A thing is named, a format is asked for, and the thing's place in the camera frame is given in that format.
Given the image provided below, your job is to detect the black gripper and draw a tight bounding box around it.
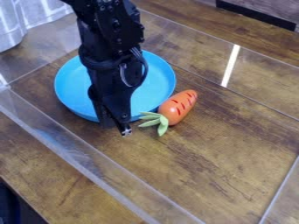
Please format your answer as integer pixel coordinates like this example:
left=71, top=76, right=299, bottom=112
left=79, top=47, right=148, bottom=137

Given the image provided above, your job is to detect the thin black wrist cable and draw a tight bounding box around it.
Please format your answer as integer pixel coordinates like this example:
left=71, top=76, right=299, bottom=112
left=118, top=46, right=150, bottom=88

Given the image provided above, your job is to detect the clear acrylic enclosure wall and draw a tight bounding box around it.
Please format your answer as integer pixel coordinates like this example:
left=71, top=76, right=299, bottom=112
left=0, top=74, right=299, bottom=224

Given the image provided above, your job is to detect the blue round tray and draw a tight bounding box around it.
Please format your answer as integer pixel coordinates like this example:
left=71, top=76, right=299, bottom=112
left=54, top=51, right=176, bottom=123

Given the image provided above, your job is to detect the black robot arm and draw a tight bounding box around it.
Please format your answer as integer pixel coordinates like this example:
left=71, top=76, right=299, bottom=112
left=62, top=0, right=148, bottom=137

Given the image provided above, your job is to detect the orange toy carrot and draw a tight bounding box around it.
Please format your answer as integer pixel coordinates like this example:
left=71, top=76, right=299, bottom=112
left=138, top=89, right=198, bottom=136

